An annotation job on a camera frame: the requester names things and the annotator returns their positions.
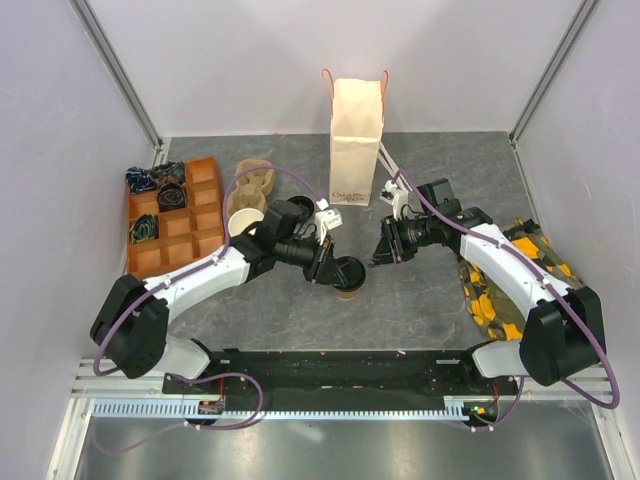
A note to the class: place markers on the brown paper coffee cup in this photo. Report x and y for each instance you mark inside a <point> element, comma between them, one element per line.
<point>347,293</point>

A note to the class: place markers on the grey slotted cable duct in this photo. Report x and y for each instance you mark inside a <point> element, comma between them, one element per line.
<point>182,409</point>

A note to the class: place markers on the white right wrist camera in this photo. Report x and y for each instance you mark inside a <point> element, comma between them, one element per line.
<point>395,196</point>

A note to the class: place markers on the white paper takeout bag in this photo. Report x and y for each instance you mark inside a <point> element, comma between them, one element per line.
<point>356,127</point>

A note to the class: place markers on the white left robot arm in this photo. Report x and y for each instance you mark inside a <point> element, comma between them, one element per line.
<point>131,328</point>

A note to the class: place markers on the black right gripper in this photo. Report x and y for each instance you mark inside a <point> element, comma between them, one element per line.
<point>384,253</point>

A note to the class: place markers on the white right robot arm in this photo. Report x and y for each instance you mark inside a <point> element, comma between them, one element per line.
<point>563,328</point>

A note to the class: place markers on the dark patterned rolled sock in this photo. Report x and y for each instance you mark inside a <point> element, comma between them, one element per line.
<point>169,172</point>

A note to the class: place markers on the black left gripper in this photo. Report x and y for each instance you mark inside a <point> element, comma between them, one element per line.
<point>323,270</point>

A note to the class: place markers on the cardboard cup carrier tray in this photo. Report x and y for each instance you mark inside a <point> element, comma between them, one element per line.
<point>251,189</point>

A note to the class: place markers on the camouflage yellow green cloth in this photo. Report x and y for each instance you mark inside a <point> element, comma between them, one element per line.
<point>504,273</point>

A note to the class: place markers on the orange compartment organizer tray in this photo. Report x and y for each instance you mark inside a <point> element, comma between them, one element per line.
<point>185,235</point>

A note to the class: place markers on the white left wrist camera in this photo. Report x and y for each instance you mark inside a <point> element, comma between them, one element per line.
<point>326,219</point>

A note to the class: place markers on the stack of paper cups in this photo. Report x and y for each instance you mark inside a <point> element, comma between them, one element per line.
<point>243,218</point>

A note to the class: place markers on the blue patterned rolled sock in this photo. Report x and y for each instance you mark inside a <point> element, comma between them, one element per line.
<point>139,180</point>

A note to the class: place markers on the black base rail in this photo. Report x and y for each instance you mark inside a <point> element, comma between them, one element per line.
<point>430,374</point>

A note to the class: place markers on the black brown rolled sock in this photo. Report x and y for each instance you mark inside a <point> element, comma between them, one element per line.
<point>171,196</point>

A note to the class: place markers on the blue yellow rolled sock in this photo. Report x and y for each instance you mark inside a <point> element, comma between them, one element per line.
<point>144,229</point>

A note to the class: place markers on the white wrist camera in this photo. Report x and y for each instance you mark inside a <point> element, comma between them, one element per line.
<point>395,196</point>
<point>326,219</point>

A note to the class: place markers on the black plastic cup lid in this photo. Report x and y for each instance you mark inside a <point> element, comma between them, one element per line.
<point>350,272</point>

